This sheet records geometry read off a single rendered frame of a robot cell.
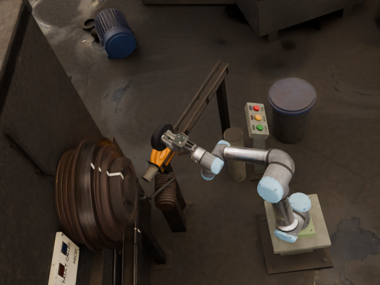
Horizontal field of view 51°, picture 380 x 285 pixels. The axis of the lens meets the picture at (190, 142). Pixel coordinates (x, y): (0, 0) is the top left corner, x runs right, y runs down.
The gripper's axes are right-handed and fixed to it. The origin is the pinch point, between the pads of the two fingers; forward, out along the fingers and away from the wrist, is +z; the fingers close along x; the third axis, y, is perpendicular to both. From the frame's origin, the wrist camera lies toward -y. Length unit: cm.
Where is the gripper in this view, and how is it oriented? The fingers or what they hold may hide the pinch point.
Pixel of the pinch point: (161, 134)
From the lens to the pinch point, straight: 205.3
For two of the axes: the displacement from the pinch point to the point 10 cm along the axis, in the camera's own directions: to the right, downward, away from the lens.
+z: -8.4, -5.0, 1.9
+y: 0.7, -4.4, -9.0
